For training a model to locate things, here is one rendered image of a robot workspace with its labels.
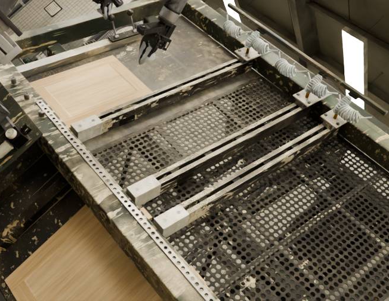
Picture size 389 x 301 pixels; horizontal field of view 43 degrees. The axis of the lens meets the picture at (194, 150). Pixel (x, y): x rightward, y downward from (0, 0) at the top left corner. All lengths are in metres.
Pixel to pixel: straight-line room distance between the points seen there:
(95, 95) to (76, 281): 0.88
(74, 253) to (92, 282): 0.16
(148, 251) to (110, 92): 0.94
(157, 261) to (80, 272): 0.48
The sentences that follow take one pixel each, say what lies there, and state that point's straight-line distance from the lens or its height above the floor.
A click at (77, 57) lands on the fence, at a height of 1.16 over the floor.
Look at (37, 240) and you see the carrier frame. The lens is 2.35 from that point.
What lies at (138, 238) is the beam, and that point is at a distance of 1.84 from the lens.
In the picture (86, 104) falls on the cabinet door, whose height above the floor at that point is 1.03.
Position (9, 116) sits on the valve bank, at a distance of 2.35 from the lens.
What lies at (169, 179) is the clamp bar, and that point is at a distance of 2.00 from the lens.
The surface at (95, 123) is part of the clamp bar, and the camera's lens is 2.21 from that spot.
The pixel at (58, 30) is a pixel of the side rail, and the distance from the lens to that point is 2.86.
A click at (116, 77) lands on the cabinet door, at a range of 2.56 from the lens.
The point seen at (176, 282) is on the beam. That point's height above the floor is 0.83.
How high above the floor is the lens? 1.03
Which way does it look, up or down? 5 degrees up
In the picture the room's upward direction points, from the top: 47 degrees clockwise
